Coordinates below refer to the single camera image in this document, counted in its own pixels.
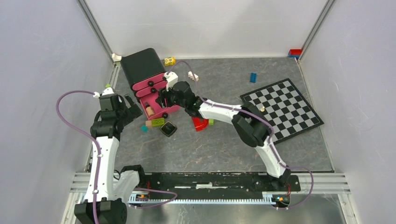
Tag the white lego brick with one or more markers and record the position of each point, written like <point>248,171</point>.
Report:
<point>193,76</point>

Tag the black compact case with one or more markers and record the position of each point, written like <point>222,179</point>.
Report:
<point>168,129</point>

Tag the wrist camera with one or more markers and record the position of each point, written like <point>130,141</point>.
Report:
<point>106,91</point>
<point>171,78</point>

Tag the red D-shaped toy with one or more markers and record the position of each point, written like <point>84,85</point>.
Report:
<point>200,124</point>

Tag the white toy block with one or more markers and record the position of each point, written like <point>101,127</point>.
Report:
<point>116,58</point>

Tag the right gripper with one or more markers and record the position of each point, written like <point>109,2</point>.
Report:
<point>163,94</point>

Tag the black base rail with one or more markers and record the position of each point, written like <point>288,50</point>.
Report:
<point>210,186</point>

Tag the wooden cube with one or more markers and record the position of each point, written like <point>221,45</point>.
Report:
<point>148,124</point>

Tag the green lego brick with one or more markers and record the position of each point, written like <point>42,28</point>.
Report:
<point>158,122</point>

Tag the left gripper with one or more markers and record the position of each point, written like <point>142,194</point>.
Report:
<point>132,112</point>

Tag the black white chessboard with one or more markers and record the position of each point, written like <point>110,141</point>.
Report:
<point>285,108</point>

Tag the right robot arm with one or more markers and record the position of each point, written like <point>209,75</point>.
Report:
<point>247,120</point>

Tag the red blue corner blocks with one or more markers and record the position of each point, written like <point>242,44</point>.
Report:
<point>294,53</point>

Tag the teal cube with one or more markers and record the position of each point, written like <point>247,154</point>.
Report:
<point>144,128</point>

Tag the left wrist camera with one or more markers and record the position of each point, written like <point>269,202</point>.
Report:
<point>106,91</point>

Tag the black pink drawer organizer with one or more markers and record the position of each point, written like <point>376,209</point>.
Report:
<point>144,72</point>

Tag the foundation bottle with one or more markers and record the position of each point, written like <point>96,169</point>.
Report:
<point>149,110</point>

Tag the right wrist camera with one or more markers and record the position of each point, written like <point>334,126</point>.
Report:
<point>171,78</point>

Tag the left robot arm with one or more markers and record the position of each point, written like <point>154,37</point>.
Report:
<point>105,201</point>

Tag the blue lego brick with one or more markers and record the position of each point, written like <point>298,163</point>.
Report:
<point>253,77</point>

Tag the yellow toy block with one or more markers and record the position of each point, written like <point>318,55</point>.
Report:
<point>169,61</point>

